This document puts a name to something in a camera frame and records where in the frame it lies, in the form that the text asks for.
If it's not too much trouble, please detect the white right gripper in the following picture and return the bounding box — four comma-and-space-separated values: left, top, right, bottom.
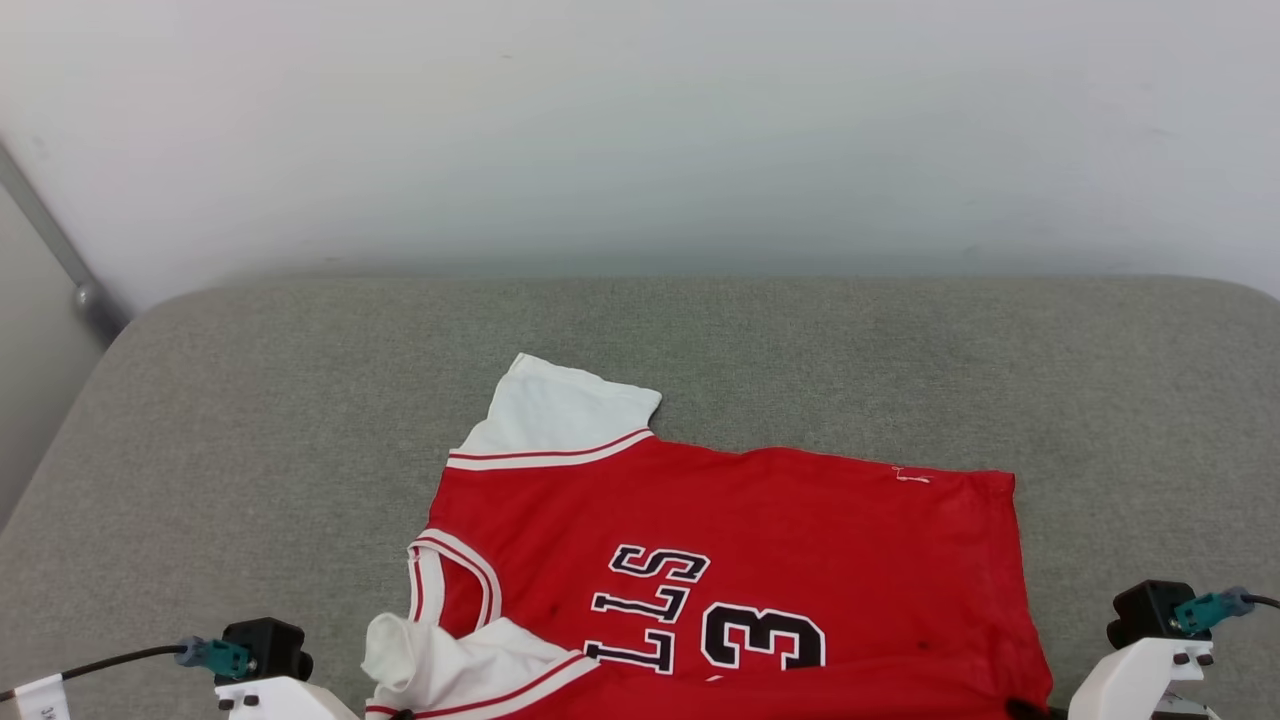
1005, 638, 1223, 720

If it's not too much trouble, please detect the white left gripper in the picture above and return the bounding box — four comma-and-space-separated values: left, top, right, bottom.
214, 677, 416, 720

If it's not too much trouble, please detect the red white basketball jersey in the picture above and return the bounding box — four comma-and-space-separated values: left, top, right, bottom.
362, 352, 1054, 720

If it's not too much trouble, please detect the grey fabric sofa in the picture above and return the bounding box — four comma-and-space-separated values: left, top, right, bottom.
0, 275, 1280, 720

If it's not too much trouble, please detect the grey metal pole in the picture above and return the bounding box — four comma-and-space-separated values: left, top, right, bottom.
0, 140, 131, 346

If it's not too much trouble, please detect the teal left camera cable connector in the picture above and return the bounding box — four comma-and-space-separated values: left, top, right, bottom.
175, 636, 251, 679

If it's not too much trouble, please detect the teal camera cable connector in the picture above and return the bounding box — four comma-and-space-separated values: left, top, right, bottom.
175, 636, 251, 679
1175, 588, 1256, 635

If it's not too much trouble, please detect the teal right camera cable connector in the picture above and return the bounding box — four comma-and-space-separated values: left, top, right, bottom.
1175, 588, 1256, 635

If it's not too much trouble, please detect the black left camera cable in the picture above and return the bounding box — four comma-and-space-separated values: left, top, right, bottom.
0, 645, 186, 701

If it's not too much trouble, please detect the white cable label tag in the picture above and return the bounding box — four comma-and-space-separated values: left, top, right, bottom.
12, 673, 73, 720

